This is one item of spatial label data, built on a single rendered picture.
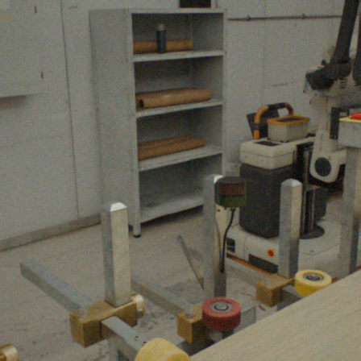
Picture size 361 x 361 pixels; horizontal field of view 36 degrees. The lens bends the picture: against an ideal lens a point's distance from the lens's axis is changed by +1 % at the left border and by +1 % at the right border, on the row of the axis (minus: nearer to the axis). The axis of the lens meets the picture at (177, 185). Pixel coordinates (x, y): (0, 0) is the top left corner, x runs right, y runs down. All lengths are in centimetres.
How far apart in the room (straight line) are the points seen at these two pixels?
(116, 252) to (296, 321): 39
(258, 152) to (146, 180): 157
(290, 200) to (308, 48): 441
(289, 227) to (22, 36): 249
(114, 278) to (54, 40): 297
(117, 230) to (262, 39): 427
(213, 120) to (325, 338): 339
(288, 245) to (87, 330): 56
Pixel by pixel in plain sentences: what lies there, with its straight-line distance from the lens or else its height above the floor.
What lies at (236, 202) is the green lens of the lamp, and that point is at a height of 113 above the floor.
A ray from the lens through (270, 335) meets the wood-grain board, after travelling 108.
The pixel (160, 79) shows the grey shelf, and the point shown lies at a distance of 434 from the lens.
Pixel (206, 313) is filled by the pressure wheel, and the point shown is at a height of 90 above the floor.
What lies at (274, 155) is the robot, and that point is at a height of 77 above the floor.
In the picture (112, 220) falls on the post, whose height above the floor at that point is 114.
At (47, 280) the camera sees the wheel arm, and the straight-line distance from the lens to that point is 118.
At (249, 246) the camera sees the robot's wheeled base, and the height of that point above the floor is 23.
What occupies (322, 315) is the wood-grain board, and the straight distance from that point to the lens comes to 116.
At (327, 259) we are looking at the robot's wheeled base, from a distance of 300.
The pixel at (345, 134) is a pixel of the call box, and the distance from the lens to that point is 148.
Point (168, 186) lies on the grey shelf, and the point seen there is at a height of 16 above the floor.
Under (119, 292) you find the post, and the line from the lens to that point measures 102.
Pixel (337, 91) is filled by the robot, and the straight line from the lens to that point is 287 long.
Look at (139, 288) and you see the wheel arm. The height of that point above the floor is 85.
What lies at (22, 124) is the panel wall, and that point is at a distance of 378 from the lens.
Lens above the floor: 147
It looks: 17 degrees down
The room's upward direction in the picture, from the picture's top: 1 degrees counter-clockwise
